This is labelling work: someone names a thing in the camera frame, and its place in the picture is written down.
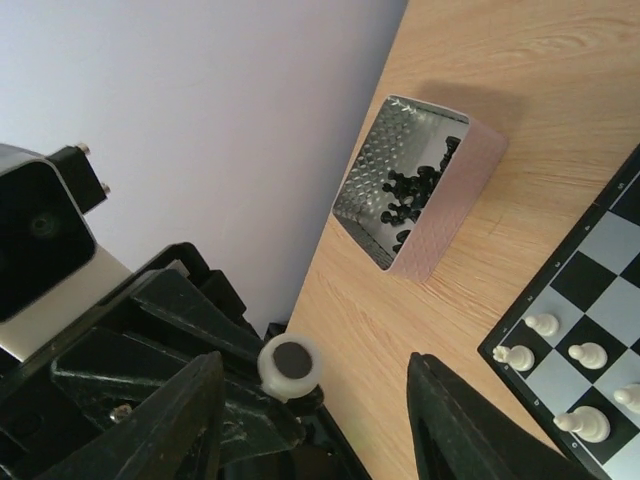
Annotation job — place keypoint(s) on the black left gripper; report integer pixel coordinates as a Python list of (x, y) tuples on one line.
[(130, 345)]

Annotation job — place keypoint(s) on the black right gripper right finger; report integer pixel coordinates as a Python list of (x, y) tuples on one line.
[(458, 434)]

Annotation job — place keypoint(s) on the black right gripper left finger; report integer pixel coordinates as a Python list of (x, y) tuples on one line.
[(153, 441)]

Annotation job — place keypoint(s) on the white chess pawn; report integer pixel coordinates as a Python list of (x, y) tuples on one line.
[(289, 366), (519, 357)]

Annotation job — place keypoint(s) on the black white chess board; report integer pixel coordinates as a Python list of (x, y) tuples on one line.
[(591, 285)]

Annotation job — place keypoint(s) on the black chess piece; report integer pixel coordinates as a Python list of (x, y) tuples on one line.
[(452, 144), (397, 214), (420, 185)]

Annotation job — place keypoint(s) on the silver tray of black pieces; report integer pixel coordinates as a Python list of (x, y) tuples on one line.
[(406, 134)]

